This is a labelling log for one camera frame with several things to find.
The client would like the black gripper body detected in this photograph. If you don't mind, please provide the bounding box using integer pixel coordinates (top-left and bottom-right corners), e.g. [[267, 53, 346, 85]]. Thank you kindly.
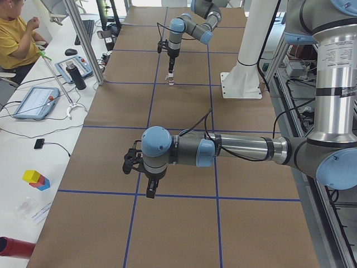
[[167, 48, 180, 63], [145, 169, 167, 186]]

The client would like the white PPR pipe piece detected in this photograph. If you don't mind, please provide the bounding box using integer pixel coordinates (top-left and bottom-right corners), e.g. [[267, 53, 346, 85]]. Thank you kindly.
[[167, 73, 175, 85]]

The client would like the brown paper table mat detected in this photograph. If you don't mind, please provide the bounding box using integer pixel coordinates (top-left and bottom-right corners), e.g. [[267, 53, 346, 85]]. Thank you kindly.
[[28, 7, 319, 267]]

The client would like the far blue teach pendant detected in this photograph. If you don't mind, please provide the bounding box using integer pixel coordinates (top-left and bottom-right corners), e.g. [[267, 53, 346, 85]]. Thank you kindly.
[[54, 55, 94, 84]]

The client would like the blue teach pendant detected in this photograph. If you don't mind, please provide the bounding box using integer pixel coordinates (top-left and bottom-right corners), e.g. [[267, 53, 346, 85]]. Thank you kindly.
[[54, 55, 94, 84], [12, 87, 60, 119]]

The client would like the black keyboard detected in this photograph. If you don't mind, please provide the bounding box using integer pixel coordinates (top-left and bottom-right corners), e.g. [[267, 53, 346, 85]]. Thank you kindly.
[[74, 20, 95, 45]]

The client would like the black water bottle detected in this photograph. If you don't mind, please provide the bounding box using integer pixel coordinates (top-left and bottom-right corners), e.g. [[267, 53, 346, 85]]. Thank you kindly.
[[66, 61, 86, 90]]

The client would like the black computer mouse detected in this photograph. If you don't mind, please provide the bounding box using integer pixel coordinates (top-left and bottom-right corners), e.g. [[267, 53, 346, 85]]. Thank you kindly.
[[65, 49, 78, 56]]

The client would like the blue wooden block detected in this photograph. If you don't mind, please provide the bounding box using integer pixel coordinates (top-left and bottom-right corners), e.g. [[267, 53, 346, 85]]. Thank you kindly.
[[37, 178, 50, 191]]

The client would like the red wooden block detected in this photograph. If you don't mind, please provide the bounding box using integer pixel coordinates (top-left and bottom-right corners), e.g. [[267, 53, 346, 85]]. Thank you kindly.
[[29, 175, 46, 188]]

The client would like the small black puck device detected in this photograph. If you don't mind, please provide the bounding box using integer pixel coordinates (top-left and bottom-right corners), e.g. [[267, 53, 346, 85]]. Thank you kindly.
[[33, 138, 45, 150]]

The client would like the yellow wooden block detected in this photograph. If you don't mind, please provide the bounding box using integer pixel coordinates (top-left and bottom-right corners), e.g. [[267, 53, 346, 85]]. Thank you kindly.
[[22, 170, 41, 183]]

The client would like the clear plastic bag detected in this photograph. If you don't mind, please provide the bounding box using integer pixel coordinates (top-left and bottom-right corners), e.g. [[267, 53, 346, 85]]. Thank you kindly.
[[14, 197, 38, 221]]

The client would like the long reach grabber tool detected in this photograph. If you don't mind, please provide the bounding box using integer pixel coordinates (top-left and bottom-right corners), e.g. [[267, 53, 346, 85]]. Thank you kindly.
[[38, 51, 88, 119]]

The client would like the near blue teach pendant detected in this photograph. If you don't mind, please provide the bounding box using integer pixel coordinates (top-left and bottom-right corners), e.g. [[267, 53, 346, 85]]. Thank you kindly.
[[12, 87, 60, 119]]

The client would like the red cylinder tube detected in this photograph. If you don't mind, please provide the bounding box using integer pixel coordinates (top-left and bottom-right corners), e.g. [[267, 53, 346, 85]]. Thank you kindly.
[[1, 237, 36, 259]]

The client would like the person in yellow shirt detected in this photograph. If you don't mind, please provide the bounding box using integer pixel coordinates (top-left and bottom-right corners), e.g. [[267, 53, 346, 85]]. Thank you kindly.
[[1, 0, 49, 84]]

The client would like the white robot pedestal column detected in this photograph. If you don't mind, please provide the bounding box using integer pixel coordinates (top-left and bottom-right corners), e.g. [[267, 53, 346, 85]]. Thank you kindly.
[[221, 0, 280, 99]]

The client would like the aluminium frame post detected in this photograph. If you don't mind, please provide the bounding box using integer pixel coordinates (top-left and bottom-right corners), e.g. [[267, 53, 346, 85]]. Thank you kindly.
[[63, 0, 104, 85]]

